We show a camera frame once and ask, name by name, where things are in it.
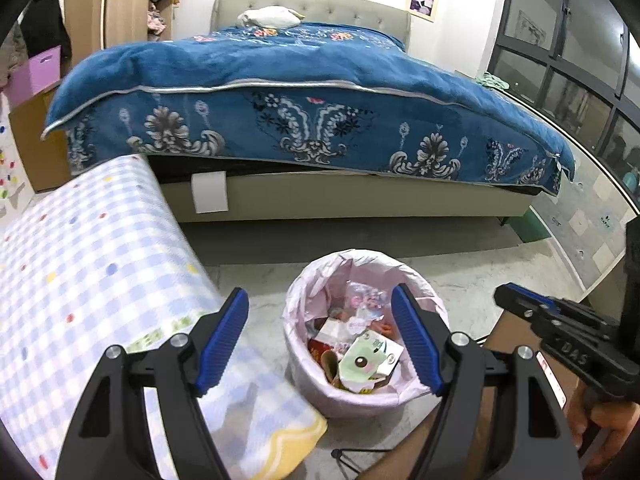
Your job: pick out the brown cardboard box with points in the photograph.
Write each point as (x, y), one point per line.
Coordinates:
(505, 340)

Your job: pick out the polka dot covered cabinet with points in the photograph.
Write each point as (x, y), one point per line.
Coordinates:
(7, 170)

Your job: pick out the black coat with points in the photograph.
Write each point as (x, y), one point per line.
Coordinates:
(47, 15)

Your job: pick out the wooden wardrobe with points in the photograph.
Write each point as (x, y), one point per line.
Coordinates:
(125, 0)

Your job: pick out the red snack packet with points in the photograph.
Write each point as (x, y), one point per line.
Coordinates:
(317, 349)

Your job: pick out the trash bin with pink liner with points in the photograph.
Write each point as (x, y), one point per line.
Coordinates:
(320, 395)

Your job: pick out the pink printed wrapper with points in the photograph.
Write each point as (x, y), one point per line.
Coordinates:
(365, 302)

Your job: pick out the small purple wall picture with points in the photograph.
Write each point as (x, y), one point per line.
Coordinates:
(422, 1)

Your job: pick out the wooden drawer cabinet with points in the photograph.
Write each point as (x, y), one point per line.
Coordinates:
(35, 135)

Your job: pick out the purple storage box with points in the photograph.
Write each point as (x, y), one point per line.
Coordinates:
(37, 70)

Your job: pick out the white pillow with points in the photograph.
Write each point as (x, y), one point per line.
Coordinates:
(270, 17)

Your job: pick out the blue checked tablecloth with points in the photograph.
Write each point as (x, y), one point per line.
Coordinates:
(90, 260)

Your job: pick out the green box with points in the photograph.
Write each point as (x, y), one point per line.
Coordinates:
(532, 225)

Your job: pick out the person's right hand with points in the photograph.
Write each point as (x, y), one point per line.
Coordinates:
(605, 440)

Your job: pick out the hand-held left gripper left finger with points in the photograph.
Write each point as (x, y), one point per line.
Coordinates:
(225, 340)

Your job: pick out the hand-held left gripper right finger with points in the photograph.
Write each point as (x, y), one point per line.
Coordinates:
(415, 340)

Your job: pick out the grey upholstered bed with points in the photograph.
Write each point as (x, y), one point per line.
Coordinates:
(350, 195)

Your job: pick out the green cloth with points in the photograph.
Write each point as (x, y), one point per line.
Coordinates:
(492, 80)

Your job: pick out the white label on bed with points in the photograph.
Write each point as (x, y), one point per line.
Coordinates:
(210, 192)

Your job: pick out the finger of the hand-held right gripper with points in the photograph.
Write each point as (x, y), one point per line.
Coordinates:
(525, 302)

